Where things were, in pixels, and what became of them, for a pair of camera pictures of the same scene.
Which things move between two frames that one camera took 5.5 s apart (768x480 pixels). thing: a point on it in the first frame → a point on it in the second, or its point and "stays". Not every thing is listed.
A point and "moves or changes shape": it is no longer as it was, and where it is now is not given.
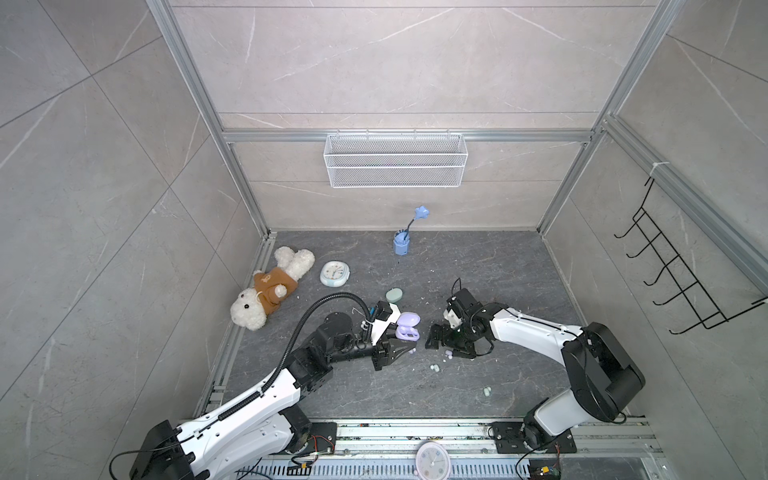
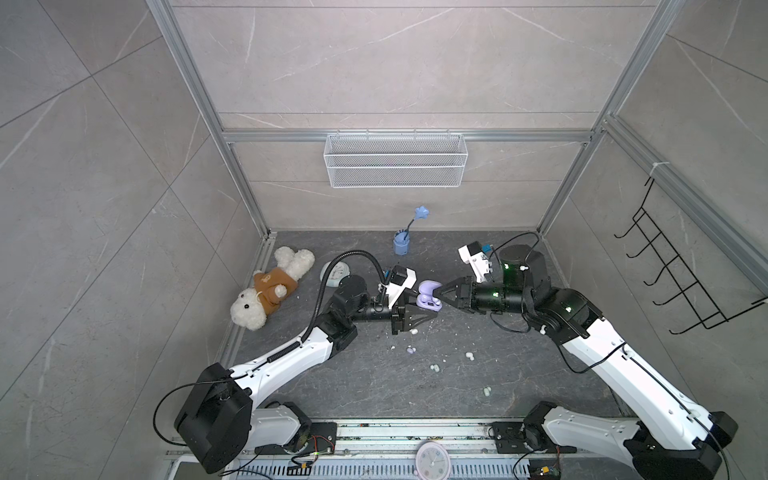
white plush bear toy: (250, 307) stays
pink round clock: (433, 461) stays
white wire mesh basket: (391, 161) stays
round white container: (334, 273) stays
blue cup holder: (401, 244) stays
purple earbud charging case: (406, 329) moves or changes shape
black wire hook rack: (709, 315) stays
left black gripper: (385, 351) → (404, 320)
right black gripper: (445, 340) → (457, 283)
